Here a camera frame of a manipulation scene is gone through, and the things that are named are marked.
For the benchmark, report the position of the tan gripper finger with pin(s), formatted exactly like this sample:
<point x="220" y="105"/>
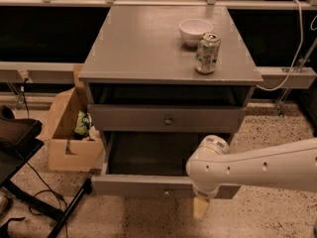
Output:
<point x="200" y="206"/>

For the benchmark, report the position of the grey drawer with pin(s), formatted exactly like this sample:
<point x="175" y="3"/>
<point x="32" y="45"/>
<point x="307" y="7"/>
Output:
<point x="158" y="118"/>
<point x="147" y="164"/>

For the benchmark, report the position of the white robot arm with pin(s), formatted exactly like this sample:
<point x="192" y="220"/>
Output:
<point x="290" y="166"/>

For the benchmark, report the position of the grey drawer cabinet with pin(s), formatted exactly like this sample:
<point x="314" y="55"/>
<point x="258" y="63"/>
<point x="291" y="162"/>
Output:
<point x="139" y="58"/>

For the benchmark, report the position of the grey top drawer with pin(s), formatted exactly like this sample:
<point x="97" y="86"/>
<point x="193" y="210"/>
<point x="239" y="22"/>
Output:
<point x="158" y="118"/>

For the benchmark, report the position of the green white soda can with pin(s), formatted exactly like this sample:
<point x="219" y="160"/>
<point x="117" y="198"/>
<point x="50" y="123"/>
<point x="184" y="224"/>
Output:
<point x="207" y="53"/>

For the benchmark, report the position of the green snack bag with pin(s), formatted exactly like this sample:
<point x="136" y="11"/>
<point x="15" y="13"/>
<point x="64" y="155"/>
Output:
<point x="83" y="124"/>

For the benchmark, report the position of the brown cardboard box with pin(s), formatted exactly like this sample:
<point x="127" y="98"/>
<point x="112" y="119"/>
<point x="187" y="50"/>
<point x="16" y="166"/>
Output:
<point x="66" y="153"/>

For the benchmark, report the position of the white ceramic bowl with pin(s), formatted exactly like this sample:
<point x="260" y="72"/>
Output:
<point x="191" y="30"/>

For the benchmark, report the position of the black chair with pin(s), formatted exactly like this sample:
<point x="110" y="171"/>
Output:
<point x="18" y="143"/>

